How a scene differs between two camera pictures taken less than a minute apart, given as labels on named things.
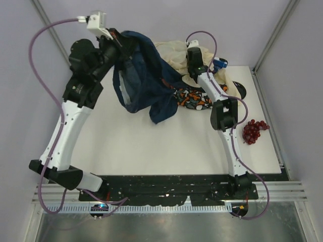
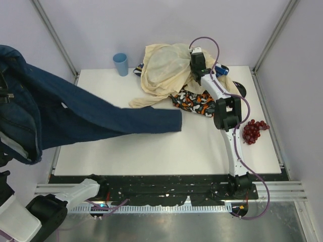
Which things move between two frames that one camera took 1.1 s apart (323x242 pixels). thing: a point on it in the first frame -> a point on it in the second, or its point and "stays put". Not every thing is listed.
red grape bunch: [251, 131] stays put
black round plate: [241, 89] stays put
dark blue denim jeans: [144, 80] -> [39, 108]
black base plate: [200, 188] stays put
